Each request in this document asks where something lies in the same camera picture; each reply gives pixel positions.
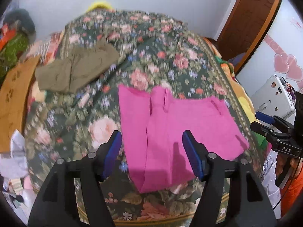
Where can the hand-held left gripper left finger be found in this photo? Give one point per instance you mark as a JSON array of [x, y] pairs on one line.
[[111, 156]]

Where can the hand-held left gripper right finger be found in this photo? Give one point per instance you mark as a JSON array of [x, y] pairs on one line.
[[193, 156]]

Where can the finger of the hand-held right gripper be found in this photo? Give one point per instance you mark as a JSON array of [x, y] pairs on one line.
[[262, 117], [260, 128]]

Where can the pink pants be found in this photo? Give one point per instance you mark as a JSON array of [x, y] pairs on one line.
[[170, 127]]

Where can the person's right forearm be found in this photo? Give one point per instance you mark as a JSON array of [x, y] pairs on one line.
[[297, 186]]

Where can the olive green pants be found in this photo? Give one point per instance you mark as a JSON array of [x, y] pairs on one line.
[[75, 68]]

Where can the person's right hand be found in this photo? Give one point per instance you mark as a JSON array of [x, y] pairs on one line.
[[279, 163]]

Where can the colourful fleece blanket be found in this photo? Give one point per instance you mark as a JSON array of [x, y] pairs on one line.
[[246, 99]]

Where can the white sliding wardrobe door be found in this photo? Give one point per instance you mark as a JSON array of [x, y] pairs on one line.
[[281, 28]]

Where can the white crumpled cloth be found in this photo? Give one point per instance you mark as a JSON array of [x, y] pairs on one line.
[[14, 153]]

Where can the brown wooden door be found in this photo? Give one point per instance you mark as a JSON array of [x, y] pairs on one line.
[[251, 16]]

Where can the floral blanket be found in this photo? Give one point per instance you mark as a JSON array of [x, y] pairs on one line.
[[153, 52]]

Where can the wooden headboard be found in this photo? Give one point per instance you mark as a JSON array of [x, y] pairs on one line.
[[14, 94]]

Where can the striped pink sheet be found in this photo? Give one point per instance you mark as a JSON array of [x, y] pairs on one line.
[[47, 47]]

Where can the yellow foam tube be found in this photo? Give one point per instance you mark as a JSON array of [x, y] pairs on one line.
[[99, 6]]

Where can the orange box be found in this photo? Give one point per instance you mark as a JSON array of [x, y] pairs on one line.
[[4, 36]]

